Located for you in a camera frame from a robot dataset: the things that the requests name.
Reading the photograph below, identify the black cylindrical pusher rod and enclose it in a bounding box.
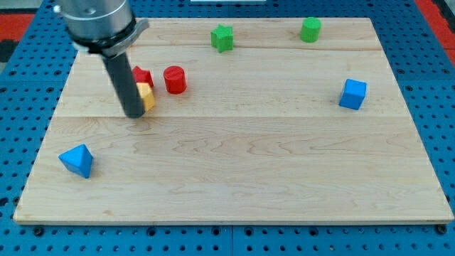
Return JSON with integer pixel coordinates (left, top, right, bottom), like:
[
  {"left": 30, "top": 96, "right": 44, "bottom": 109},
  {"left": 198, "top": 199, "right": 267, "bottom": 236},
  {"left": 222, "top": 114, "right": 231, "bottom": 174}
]
[{"left": 102, "top": 53, "right": 145, "bottom": 119}]

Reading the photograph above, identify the red cylinder block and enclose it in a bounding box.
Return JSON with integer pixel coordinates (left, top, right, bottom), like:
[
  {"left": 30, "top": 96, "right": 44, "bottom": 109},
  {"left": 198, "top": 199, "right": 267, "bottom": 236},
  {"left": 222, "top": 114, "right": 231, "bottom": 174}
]
[{"left": 164, "top": 66, "right": 187, "bottom": 94}]

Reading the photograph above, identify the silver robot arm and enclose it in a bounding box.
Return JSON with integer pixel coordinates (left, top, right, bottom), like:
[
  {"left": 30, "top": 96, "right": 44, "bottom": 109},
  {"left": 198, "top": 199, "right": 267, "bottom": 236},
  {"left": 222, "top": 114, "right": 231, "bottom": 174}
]
[{"left": 53, "top": 0, "right": 149, "bottom": 119}]

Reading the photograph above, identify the yellow hexagon block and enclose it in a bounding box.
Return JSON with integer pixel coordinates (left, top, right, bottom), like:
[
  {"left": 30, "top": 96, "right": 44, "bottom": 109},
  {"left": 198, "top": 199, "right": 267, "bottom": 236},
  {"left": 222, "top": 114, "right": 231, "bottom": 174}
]
[{"left": 136, "top": 82, "right": 156, "bottom": 112}]

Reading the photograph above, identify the red star block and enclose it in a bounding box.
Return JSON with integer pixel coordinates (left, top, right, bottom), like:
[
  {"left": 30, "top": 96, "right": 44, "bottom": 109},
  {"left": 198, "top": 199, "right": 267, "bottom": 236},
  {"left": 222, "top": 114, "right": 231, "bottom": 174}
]
[{"left": 132, "top": 66, "right": 154, "bottom": 87}]

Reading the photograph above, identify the blue triangle block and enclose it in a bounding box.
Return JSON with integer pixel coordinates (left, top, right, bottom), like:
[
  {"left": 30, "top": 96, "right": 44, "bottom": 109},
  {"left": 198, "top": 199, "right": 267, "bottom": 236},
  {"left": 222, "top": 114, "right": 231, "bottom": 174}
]
[{"left": 58, "top": 144, "right": 93, "bottom": 178}]

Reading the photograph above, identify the green star block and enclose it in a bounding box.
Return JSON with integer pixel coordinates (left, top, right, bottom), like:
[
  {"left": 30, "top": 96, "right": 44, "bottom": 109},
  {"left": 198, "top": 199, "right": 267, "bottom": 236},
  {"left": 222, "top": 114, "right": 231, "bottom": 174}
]
[{"left": 210, "top": 24, "right": 234, "bottom": 53}]

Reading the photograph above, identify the wooden board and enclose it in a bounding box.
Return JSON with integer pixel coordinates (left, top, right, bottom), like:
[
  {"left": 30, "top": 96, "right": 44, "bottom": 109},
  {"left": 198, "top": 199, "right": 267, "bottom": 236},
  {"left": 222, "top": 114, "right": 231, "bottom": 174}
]
[{"left": 14, "top": 18, "right": 454, "bottom": 225}]

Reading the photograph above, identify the green cylinder block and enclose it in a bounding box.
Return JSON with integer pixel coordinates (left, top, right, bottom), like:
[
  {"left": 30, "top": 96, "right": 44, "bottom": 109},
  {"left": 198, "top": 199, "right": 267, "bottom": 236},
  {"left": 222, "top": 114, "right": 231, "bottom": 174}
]
[{"left": 300, "top": 17, "right": 321, "bottom": 43}]

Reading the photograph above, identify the blue cube block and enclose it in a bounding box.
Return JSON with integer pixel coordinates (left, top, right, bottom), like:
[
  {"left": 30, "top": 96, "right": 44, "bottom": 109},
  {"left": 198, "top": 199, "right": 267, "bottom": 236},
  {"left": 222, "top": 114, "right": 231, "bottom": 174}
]
[{"left": 338, "top": 79, "right": 368, "bottom": 110}]

